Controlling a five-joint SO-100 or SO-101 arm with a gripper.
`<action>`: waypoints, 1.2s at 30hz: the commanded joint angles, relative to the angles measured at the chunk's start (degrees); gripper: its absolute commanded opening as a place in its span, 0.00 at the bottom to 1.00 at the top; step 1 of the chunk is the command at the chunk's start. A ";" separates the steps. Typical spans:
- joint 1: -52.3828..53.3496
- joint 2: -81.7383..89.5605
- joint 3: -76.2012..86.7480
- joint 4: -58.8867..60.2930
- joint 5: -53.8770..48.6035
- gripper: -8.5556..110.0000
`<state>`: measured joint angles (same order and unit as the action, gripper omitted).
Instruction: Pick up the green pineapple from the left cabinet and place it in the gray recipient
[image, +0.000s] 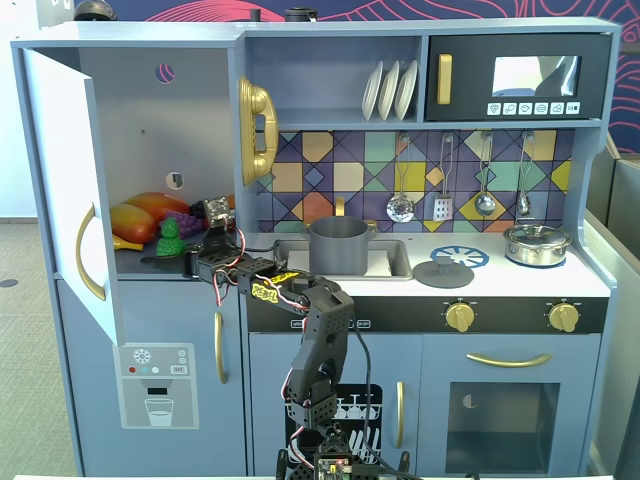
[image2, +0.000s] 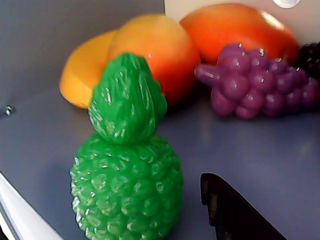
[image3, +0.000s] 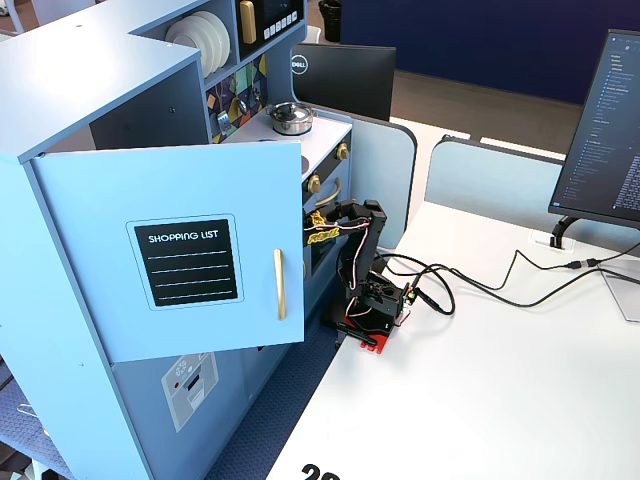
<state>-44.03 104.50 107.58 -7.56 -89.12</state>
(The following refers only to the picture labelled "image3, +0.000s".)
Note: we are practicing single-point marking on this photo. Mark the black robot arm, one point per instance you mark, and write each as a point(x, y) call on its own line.
point(370, 260)

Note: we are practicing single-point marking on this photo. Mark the blue shopping list cabinet door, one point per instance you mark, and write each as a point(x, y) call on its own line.
point(200, 200)

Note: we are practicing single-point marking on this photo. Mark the gold stove knob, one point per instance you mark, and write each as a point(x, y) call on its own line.
point(314, 184)
point(342, 151)

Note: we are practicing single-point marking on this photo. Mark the grey-blue desk divider panel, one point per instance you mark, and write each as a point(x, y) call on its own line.
point(395, 165)
point(490, 180)

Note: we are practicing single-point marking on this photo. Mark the red table clamp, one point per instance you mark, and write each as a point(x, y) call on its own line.
point(377, 345)

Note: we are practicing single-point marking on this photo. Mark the steel pot with lid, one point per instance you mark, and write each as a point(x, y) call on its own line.
point(290, 117)

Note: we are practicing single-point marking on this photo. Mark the toy metal spatula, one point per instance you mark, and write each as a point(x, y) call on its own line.
point(223, 122)

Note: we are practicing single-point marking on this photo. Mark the toy metal ladle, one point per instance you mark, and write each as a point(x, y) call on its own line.
point(243, 106)

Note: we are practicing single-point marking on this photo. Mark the black Dell monitor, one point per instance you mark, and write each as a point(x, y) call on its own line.
point(350, 80)

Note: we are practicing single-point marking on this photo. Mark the white plate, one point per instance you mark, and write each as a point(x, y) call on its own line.
point(206, 37)
point(224, 45)
point(182, 36)

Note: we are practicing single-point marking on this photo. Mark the black trash bin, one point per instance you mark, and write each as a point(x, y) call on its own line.
point(331, 20)

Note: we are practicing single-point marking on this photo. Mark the blue toy kitchen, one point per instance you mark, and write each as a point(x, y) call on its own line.
point(100, 90)

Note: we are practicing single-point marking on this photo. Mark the monitor with lit screen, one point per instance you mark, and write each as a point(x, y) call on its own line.
point(605, 140)

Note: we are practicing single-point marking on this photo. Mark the silver stand base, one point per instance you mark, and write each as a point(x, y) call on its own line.
point(625, 295)

